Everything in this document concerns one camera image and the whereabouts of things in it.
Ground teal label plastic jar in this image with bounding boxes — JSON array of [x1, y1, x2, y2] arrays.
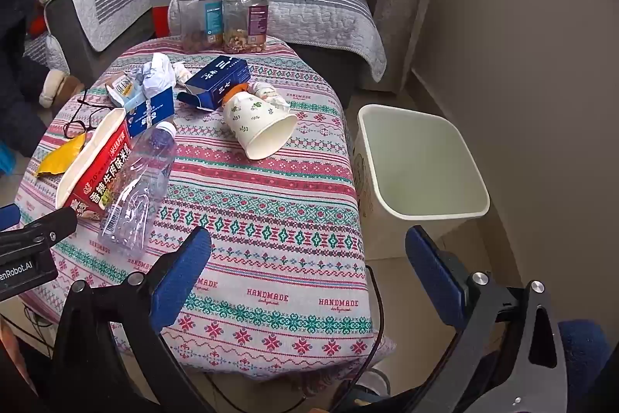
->
[[176, 0, 224, 53]]

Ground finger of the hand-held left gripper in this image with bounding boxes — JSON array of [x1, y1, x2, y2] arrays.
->
[[0, 203, 79, 257]]

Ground black eyeglasses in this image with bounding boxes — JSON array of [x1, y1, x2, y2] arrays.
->
[[63, 88, 114, 138]]

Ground black cable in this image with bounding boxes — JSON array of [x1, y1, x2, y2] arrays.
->
[[213, 265, 386, 413]]

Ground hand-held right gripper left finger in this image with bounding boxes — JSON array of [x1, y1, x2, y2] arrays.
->
[[51, 226, 214, 413]]

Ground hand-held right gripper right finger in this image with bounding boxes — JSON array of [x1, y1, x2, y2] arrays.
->
[[339, 226, 568, 413]]

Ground light blue carton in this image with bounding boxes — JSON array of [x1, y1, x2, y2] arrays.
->
[[105, 74, 176, 138]]

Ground dark blue carton box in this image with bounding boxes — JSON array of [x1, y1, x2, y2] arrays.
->
[[176, 55, 251, 110]]

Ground beige fluffy slipper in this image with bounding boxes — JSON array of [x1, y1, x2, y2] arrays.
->
[[39, 69, 85, 109]]

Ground red instant noodle bowl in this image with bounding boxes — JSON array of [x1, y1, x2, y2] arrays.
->
[[55, 107, 133, 223]]

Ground crumpled white paper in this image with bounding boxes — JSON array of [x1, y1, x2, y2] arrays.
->
[[130, 52, 175, 97]]

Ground purple label plastic jar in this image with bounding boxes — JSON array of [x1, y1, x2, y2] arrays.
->
[[222, 0, 270, 54]]

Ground blue cloth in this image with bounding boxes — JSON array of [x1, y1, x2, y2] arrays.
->
[[558, 320, 612, 413]]

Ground grey sofa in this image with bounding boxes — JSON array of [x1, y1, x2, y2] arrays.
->
[[24, 0, 412, 94]]

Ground floral paper cup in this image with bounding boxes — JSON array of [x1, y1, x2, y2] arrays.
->
[[221, 93, 299, 161]]

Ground white plastic bin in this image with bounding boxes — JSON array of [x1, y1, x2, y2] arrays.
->
[[352, 104, 490, 259]]

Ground striped grey quilt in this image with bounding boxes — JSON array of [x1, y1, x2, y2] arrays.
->
[[167, 0, 388, 82]]

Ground clear plastic bottle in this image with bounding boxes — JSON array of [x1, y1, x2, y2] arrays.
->
[[98, 120, 178, 256]]

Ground dark cloth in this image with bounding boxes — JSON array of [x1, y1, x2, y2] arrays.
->
[[0, 0, 49, 157]]

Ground patterned tablecloth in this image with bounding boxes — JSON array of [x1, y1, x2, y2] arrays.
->
[[14, 36, 392, 377]]

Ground yellow wrapper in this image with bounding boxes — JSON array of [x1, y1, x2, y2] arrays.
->
[[38, 133, 87, 178]]

